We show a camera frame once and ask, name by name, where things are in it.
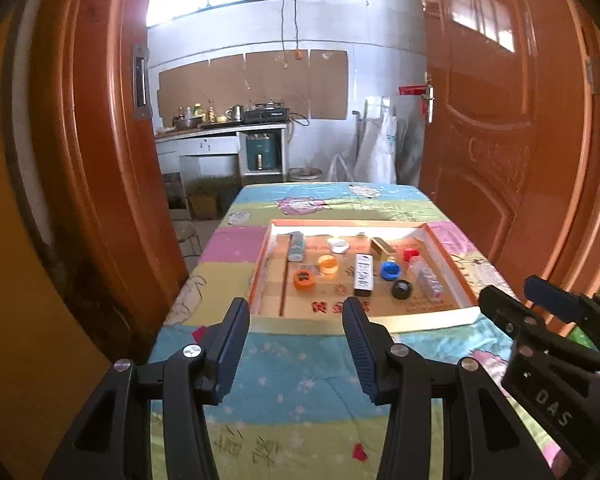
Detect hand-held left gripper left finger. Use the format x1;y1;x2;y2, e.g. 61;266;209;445
42;297;251;480

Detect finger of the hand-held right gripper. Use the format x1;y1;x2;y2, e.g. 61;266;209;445
479;285;600;373
524;275;600;358

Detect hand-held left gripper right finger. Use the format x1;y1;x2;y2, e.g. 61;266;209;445
342;297;551;480

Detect shallow cardboard box tray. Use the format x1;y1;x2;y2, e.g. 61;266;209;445
247;219;481;336

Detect clear floral lighter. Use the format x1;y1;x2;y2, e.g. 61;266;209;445
409;258;446;302

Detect white cat-print lighter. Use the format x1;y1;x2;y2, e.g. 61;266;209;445
354;253;376;295

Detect blue floral lighter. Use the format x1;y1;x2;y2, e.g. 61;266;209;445
287;231;306;262

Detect cartoon printed blanket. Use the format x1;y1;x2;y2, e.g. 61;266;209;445
150;182;561;480

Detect carved wooden door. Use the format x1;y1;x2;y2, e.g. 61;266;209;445
415;0;581;281

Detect teal air fryer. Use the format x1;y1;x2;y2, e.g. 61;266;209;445
246;132;280;172

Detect large white plastic bag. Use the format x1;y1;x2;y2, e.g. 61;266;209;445
355;110;398;185

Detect white kitchen cabinet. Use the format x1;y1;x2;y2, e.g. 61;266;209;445
155;122;288;186

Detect plain wooden door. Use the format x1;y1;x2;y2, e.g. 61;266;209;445
0;10;156;480

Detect black gas stove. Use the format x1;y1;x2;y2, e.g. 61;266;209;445
244;102;288;125

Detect metal strike plate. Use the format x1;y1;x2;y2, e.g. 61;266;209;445
132;45;150;121

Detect wooden door frame post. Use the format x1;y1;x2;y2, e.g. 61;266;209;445
30;0;191;351
510;0;600;321

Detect metal door handle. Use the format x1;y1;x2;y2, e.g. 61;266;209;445
424;74;436;123

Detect cardboard wall sheets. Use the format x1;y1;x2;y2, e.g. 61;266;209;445
158;50;349;126

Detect hanging cord with orange socket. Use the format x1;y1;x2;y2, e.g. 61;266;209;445
280;0;306;61

